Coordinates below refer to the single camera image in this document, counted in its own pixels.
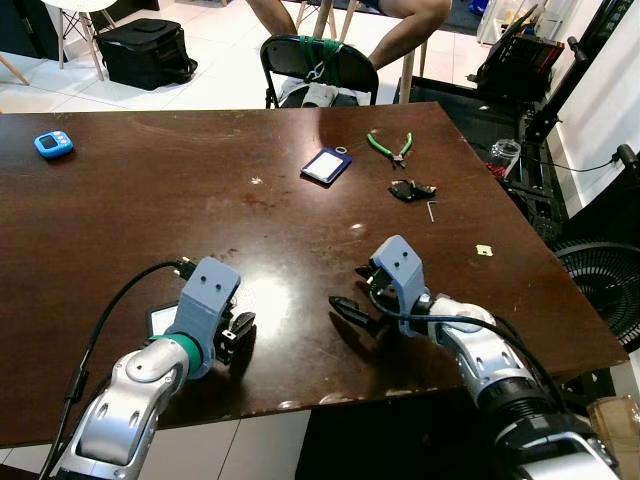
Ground white card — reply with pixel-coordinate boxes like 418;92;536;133
147;303;186;341

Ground black key fob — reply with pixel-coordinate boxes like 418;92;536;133
388;179;438;204

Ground dark brown wooden table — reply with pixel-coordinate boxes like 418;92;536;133
0;102;631;449

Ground blue card holder with keyring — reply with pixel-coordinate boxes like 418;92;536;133
300;146;353;186

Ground clear jar with red contents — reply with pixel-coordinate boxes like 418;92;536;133
488;140;523;181

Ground white cloth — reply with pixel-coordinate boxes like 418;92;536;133
278;80;346;109

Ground black fan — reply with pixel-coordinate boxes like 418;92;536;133
553;240;640;351

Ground cardboard box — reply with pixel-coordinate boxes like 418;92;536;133
585;395;640;480

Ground black folding chair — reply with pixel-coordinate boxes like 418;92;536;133
260;35;381;109

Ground person with bare legs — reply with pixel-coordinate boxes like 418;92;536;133
245;0;453;73

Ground small blue timer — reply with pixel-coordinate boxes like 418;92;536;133
34;131;75;159

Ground black metal rack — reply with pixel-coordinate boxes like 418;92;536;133
520;0;633;246

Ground clear plastic bag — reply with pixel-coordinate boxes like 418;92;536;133
478;0;546;46

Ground white chair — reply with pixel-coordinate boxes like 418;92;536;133
40;0;116;81

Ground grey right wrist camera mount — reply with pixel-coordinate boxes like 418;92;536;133
368;236;429;311

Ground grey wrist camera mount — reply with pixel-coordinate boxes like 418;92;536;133
368;236;429;311
178;257;243;346

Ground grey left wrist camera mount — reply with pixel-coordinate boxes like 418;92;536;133
178;257;243;346

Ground green handled pliers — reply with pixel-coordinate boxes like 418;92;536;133
366;131;414;167

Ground green strap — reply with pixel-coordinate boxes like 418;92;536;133
298;35;346;81

